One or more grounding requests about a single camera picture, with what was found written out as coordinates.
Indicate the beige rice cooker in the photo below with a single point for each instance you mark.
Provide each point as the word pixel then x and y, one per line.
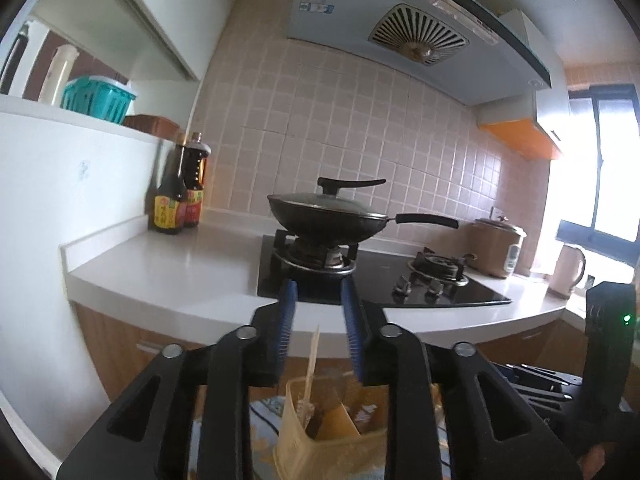
pixel 495 247

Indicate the range hood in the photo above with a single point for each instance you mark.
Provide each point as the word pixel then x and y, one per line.
pixel 350 15

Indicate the brown box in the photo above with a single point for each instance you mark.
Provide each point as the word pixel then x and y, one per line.
pixel 152 126

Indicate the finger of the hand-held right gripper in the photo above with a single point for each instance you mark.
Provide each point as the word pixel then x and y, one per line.
pixel 547 399
pixel 542 374

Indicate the glass wok lid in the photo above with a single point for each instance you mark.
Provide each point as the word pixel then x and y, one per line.
pixel 327 200

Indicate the wooden base cabinet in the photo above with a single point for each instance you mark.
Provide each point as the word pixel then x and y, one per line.
pixel 120 340

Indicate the wooden chopstick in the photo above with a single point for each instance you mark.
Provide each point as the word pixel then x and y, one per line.
pixel 311 370

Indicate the beige utensil holder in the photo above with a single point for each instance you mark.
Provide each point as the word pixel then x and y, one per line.
pixel 325 450

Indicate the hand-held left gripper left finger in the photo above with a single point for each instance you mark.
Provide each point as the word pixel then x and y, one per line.
pixel 287 320

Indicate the teal plastic basket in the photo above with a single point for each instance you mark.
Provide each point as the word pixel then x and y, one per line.
pixel 97 100

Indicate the dark soy sauce bottle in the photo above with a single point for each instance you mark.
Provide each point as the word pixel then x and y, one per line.
pixel 196 185
pixel 169 205

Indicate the white thermos jug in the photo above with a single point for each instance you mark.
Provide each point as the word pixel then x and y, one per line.
pixel 57 75

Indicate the black wok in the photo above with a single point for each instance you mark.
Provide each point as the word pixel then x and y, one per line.
pixel 325 227

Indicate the white wall outlet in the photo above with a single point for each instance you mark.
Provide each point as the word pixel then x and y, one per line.
pixel 498 211

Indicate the white and orange wall cabinet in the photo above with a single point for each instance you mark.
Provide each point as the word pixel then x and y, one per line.
pixel 525 132

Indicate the black gas stove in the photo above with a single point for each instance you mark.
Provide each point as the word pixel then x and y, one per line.
pixel 380 272

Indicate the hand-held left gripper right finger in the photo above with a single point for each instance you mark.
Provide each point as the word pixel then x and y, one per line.
pixel 352 330

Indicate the pink electric kettle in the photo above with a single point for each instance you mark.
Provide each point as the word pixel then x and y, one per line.
pixel 566 270

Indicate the dark framed window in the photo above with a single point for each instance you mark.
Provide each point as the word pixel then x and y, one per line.
pixel 607 160

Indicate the white upper cabinet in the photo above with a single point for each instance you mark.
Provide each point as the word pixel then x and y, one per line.
pixel 150 20

